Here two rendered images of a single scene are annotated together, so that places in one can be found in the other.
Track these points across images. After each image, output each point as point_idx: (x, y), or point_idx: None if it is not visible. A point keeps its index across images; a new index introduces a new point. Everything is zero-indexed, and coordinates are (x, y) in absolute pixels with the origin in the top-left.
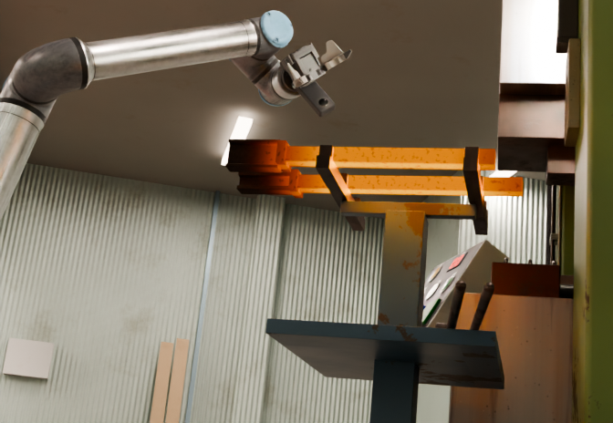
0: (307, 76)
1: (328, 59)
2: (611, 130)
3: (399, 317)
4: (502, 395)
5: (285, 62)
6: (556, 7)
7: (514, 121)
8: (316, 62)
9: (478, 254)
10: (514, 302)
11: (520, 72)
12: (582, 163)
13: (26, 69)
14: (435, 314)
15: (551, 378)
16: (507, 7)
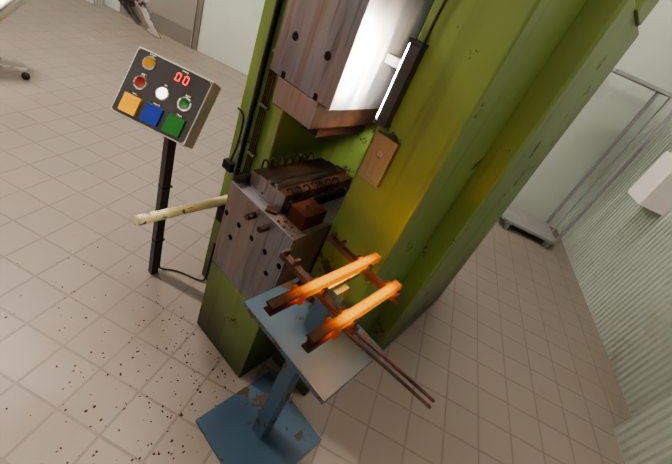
0: (143, 2)
1: None
2: (409, 225)
3: None
4: None
5: None
6: (369, 60)
7: (318, 120)
8: None
9: (209, 93)
10: (311, 235)
11: (339, 103)
12: (382, 217)
13: None
14: (187, 136)
15: (312, 254)
16: (351, 57)
